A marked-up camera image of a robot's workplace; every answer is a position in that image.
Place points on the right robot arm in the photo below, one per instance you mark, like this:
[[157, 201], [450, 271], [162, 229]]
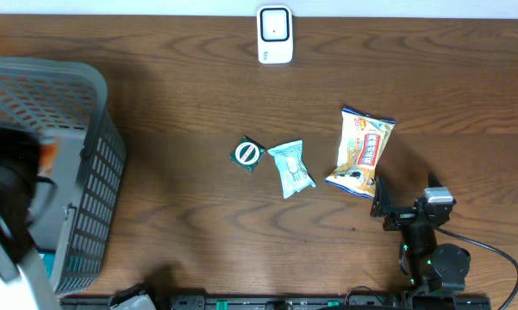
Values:
[[437, 271]]

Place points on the grey plastic basket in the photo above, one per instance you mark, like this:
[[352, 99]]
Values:
[[69, 100]]

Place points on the yellow snack bag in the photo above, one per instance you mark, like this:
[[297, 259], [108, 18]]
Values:
[[362, 142]]

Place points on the white barcode scanner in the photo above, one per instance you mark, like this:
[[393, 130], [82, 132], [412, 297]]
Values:
[[274, 34]]

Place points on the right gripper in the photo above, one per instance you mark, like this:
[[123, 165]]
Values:
[[383, 207]]

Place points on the teal mouthwash bottle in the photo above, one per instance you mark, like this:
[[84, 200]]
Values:
[[48, 259]]

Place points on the green square box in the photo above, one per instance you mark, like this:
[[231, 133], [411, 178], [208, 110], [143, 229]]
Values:
[[247, 154]]

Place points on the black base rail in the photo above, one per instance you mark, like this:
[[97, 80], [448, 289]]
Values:
[[143, 300]]

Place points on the orange small packet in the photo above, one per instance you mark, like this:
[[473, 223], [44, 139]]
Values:
[[50, 146]]

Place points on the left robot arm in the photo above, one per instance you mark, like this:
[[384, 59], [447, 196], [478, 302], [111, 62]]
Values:
[[24, 197]]

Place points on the light blue wipes pack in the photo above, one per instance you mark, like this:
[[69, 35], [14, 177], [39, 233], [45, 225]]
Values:
[[293, 172]]

